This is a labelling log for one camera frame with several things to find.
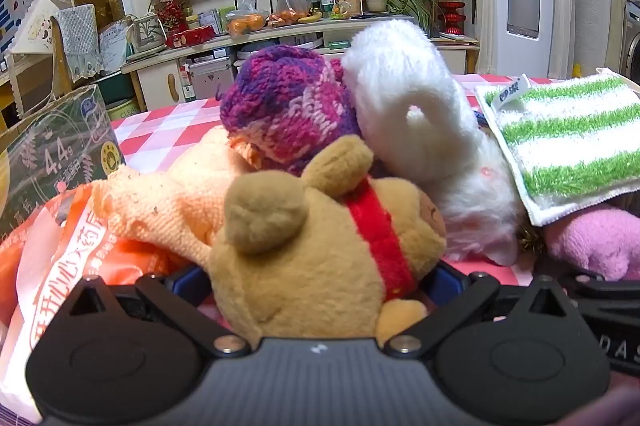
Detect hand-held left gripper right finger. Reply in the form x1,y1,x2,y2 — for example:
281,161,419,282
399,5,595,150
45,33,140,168
385,263,576,360

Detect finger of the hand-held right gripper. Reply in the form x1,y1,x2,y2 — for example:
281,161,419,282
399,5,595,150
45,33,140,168
562,273,640,308

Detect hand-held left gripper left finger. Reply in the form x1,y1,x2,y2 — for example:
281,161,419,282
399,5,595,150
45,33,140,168
65,265,252,358

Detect peach knitted cloth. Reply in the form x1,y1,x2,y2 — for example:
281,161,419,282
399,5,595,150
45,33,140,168
92,126,256,267

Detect tan teddy bear red scarf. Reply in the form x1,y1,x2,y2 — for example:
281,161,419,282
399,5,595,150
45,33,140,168
207,135,448,349

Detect cardboard box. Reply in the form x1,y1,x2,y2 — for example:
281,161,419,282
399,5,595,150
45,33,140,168
0,84,126,247

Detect pink plush toy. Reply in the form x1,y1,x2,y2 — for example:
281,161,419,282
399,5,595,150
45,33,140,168
542,205,640,282

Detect orange plastic bag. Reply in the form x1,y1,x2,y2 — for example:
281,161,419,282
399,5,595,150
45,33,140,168
0,183,216,424

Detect green white striped cloth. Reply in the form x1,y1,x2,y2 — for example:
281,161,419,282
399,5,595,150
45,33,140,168
474,74,640,227

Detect white fluffy plush toy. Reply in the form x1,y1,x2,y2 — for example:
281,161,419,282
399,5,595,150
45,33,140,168
341,19,526,267

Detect light green bin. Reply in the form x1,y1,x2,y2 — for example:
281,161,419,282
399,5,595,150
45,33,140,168
107,99,143,122

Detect cream TV cabinet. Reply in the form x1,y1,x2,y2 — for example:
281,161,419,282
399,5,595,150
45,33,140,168
120,14,481,112

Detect pink metal case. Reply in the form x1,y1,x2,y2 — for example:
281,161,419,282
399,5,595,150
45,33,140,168
187,56,236,100

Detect purple pink knitted hat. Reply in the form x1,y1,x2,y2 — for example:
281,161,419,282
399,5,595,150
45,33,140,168
220,45,363,177

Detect dark green container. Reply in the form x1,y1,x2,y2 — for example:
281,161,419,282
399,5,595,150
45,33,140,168
95,71,133,102

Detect red flat box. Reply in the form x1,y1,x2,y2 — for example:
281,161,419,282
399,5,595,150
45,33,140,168
165,26,217,50

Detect white paper document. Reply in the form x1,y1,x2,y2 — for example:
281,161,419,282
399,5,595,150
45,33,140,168
99,21,132,73

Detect glass kettle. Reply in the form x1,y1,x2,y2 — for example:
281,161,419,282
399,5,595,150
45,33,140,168
127,12,167,54

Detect yellow wooden chair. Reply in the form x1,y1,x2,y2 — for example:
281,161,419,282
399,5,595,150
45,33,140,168
4,14,76,119

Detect washing machine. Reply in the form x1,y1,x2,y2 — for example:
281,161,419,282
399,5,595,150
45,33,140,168
620,0,640,82

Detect red candle holder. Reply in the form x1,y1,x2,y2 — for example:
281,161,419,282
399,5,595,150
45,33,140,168
437,0,466,38

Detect bag of oranges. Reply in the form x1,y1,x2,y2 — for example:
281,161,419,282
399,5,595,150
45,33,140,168
267,9,311,28
225,1,266,34

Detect teal lace chair cover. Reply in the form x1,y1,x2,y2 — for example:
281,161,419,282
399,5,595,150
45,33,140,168
54,4,104,82

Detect red berry branches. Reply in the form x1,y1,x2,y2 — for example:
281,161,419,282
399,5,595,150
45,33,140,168
149,0,188,30

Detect potted spider plant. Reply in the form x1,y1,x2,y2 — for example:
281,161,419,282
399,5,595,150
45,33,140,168
362,0,441,32

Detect cream cartoon cushion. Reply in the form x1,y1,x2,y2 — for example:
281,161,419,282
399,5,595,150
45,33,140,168
11,0,73,54

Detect wooden picture frame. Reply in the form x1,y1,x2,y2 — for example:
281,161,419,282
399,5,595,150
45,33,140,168
332,0,363,18

